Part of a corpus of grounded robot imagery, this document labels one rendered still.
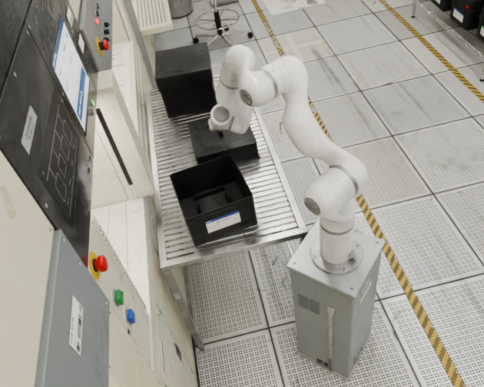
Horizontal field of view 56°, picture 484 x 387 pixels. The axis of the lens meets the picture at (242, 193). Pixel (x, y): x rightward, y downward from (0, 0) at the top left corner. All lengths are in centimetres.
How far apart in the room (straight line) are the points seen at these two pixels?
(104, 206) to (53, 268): 111
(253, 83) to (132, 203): 83
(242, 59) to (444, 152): 216
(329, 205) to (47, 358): 91
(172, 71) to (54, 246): 161
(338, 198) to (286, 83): 38
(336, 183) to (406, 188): 168
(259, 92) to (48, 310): 83
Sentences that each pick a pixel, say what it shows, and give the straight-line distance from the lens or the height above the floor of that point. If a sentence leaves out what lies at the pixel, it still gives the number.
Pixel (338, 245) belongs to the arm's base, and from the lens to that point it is 163.
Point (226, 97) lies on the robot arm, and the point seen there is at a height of 128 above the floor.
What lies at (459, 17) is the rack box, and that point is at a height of 25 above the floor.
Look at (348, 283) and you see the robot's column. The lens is 169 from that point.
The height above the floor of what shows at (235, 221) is 83.
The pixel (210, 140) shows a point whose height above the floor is 86.
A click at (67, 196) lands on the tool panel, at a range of 106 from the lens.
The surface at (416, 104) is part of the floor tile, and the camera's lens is 375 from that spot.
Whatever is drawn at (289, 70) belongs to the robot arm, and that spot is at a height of 145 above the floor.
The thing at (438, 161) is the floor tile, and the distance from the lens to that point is 328.
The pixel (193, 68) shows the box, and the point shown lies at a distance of 239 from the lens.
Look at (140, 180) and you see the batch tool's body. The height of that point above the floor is 96.
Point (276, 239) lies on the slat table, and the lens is 181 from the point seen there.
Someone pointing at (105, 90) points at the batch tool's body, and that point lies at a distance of 164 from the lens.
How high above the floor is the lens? 219
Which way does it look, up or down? 46 degrees down
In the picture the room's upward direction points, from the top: 11 degrees counter-clockwise
